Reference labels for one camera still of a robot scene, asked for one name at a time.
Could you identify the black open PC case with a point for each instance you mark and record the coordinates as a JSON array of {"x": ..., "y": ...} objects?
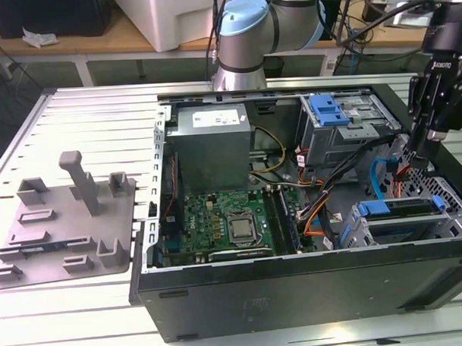
[{"x": 258, "y": 301}]

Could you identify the grey parts rack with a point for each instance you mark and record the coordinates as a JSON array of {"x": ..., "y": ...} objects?
[{"x": 66, "y": 232}]

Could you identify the hard disk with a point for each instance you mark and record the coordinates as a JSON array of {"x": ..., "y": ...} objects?
[{"x": 374, "y": 208}]

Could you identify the grey power supply unit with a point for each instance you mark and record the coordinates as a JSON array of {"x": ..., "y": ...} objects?
[{"x": 211, "y": 154}]

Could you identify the large black equipment case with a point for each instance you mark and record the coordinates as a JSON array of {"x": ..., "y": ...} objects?
[{"x": 58, "y": 16}]

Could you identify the blue plastic latch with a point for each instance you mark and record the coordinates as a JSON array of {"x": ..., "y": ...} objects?
[{"x": 327, "y": 114}]

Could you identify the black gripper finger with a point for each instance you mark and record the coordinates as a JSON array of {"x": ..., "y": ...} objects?
[
  {"x": 418, "y": 105},
  {"x": 441, "y": 108}
]

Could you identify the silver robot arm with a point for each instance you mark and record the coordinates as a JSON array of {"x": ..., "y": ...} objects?
[{"x": 245, "y": 39}]

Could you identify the wooden desk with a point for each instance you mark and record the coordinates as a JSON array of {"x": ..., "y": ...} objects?
[{"x": 97, "y": 43}]

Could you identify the crumpled white tissue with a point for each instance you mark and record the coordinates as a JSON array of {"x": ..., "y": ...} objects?
[{"x": 40, "y": 38}]

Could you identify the grey optical drive cage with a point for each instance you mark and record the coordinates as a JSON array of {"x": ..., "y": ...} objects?
[{"x": 329, "y": 150}]

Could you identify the graphics card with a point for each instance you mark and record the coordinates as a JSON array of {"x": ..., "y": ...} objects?
[{"x": 239, "y": 253}]

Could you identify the green motherboard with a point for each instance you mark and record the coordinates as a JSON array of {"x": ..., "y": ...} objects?
[{"x": 202, "y": 221}]

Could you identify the silver disk bay cage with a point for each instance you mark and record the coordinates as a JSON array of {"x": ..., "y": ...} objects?
[{"x": 407, "y": 223}]

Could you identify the silver CPU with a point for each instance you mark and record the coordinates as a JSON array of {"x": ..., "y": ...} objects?
[{"x": 241, "y": 229}]

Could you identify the RAM stick with blue label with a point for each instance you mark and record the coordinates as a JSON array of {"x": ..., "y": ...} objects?
[{"x": 290, "y": 226}]

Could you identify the black case fan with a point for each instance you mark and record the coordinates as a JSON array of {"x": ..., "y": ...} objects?
[{"x": 168, "y": 200}]

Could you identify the large white box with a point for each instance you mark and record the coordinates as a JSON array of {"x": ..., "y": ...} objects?
[{"x": 161, "y": 20}]

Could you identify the small black box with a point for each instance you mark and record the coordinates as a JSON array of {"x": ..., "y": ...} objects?
[{"x": 371, "y": 12}]

